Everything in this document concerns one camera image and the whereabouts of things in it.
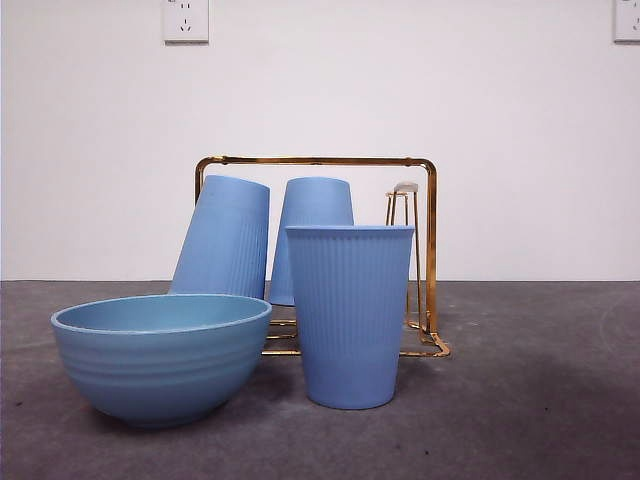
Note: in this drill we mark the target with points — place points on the blue ribbed plastic cup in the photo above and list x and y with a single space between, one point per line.
317 202
350 320
225 235

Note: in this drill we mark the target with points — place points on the blue ribbed bowl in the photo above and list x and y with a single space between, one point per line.
160 370

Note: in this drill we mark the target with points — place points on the white wall socket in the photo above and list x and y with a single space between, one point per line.
628 22
186 22

